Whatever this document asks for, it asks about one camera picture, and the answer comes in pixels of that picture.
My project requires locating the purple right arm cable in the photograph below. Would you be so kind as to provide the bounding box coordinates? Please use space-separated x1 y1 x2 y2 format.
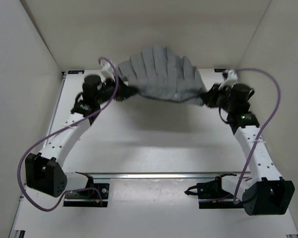
232 68 282 204

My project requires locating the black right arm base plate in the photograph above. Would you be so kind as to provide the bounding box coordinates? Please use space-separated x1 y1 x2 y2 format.
184 174 243 209

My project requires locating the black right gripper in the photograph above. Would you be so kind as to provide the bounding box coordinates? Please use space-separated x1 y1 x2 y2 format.
201 85 234 114

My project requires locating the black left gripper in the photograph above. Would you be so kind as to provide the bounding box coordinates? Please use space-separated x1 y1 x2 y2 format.
98 74 139 103

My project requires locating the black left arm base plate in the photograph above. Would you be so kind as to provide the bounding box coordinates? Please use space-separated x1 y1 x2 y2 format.
63 172 110 208

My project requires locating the right corner label sticker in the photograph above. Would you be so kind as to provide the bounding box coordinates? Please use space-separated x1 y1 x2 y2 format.
214 68 229 73

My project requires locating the corner label sticker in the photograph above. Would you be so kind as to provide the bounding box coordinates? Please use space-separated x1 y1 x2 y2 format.
214 68 229 73
67 70 84 74

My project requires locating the grey pleated skirt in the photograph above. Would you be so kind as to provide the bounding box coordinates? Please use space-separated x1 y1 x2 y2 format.
117 45 207 106

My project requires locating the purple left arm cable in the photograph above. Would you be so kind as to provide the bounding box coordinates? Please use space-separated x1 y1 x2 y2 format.
17 57 120 212

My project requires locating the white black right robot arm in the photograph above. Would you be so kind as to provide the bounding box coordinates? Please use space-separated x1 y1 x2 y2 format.
201 83 295 216

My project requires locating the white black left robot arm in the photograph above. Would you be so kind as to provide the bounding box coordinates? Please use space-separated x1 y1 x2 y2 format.
25 74 138 197

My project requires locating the left corner label sticker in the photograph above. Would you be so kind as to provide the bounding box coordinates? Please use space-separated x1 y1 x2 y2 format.
67 70 84 74

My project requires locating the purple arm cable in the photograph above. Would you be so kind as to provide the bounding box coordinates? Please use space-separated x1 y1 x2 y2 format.
232 68 282 204
17 57 120 212

